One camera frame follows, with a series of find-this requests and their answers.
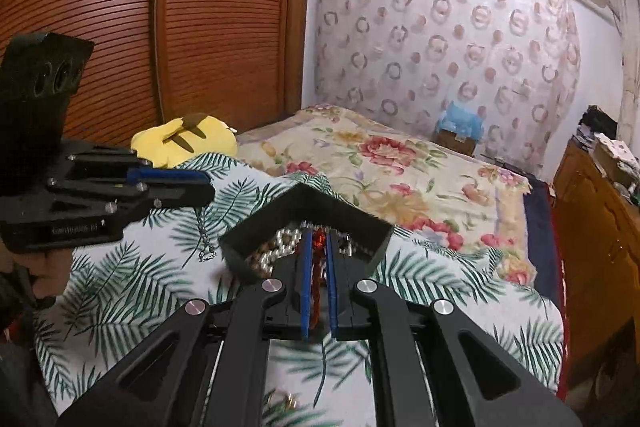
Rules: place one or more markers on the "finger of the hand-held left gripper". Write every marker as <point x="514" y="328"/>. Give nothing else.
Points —
<point x="175" y="194"/>
<point x="170" y="176"/>

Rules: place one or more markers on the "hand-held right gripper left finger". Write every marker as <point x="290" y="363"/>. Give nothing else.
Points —
<point x="302" y="282"/>

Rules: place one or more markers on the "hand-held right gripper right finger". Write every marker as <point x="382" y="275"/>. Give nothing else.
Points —
<point x="331" y="287"/>

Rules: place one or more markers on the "black jewelry box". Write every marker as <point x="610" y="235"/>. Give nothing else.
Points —
<point x="300" y="207"/>

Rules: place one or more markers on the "small gold jewelry piece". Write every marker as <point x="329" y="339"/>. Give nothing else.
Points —
<point x="286" y="401"/>

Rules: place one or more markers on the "person's left hand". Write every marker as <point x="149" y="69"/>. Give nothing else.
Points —
<point x="47" y="269"/>

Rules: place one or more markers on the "yellow plush toy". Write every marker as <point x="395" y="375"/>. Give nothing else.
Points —
<point x="200" y="139"/>

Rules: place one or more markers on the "green leaf print cloth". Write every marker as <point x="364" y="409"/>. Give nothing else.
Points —
<point x="140" y="297"/>

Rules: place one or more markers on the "floral blanket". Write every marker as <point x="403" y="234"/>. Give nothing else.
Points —
<point x="400" y="177"/>

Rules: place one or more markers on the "brown slatted wooden wardrobe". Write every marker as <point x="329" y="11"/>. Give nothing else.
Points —
<point x="150" y="22"/>

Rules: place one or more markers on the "brown cardboard box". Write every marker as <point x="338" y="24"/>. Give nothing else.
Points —
<point x="457" y="143"/>

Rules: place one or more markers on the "blue plush toy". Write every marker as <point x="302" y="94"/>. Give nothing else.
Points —
<point x="460" y="119"/>

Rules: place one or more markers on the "dark blue blanket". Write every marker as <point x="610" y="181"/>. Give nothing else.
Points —
<point x="537" y="232"/>

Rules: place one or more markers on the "circle pattern sheer curtain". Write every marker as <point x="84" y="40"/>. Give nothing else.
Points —
<point x="440" y="47"/>

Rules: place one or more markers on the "wooden sideboard cabinet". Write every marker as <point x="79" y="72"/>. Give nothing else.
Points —
<point x="600" y="247"/>

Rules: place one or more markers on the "stack of dark clothes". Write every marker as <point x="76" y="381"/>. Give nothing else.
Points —
<point x="595" y="124"/>

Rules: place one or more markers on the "cardboard tray with white cloth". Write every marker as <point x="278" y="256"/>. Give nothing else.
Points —
<point x="617" y="157"/>

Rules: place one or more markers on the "beige tied drape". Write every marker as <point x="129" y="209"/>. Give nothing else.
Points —
<point x="630" y="57"/>

